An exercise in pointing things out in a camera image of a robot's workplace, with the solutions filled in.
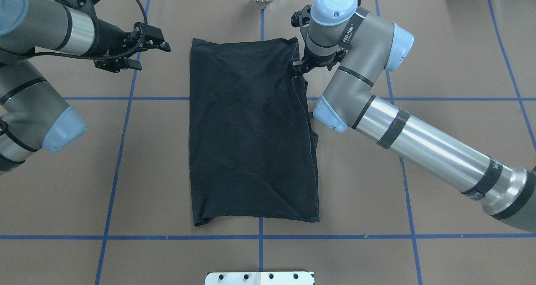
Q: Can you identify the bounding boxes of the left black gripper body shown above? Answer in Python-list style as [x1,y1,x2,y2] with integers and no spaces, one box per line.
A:
[90,19,136,73]

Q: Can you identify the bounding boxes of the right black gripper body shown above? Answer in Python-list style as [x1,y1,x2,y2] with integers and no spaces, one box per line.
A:
[301,46,346,73]

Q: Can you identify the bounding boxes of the black t-shirt with logo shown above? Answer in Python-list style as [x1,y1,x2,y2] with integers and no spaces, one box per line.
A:
[189,38,320,227]

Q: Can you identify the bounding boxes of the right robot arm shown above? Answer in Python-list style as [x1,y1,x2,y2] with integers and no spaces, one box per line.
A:
[291,0,536,232]

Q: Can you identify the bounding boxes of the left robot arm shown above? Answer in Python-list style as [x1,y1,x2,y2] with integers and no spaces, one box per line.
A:
[0,0,171,174]

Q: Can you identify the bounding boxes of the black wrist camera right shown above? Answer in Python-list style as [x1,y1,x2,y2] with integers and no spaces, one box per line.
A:
[291,5,312,29]

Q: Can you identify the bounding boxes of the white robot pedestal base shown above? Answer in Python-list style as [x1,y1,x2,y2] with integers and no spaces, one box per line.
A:
[204,270,315,285]

